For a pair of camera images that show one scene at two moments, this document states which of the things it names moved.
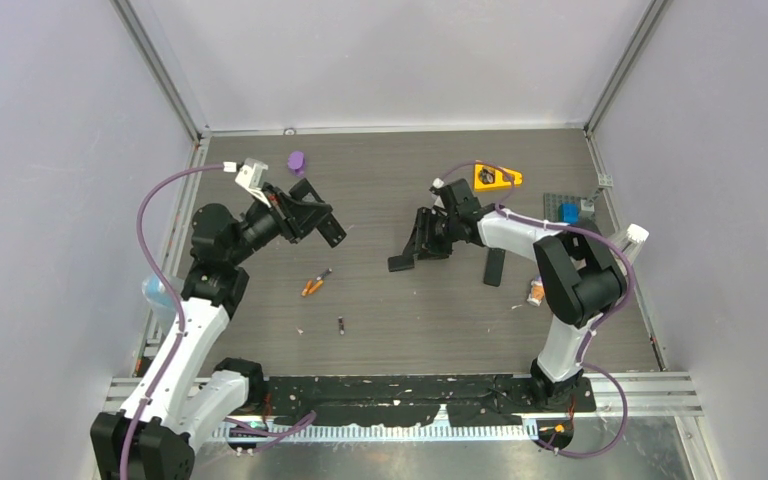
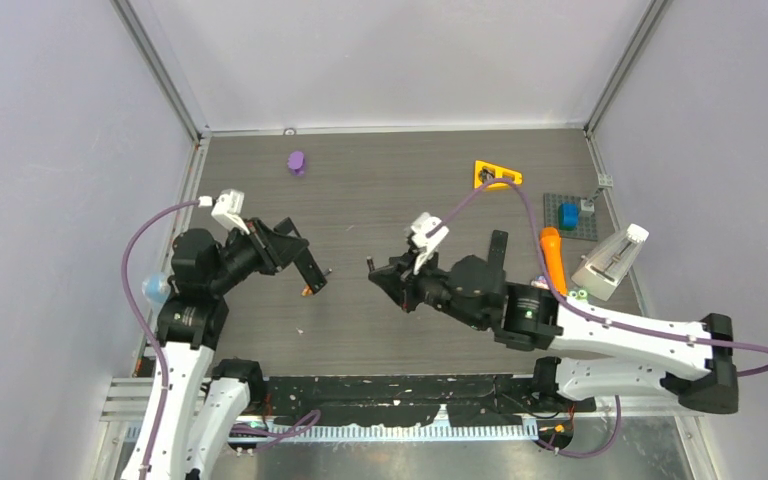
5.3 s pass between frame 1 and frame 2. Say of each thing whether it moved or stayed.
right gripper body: moved
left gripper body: moved
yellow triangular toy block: stayed
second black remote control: stayed
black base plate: stayed
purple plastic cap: stayed
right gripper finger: moved
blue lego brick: stayed
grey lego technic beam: stayed
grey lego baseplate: stayed
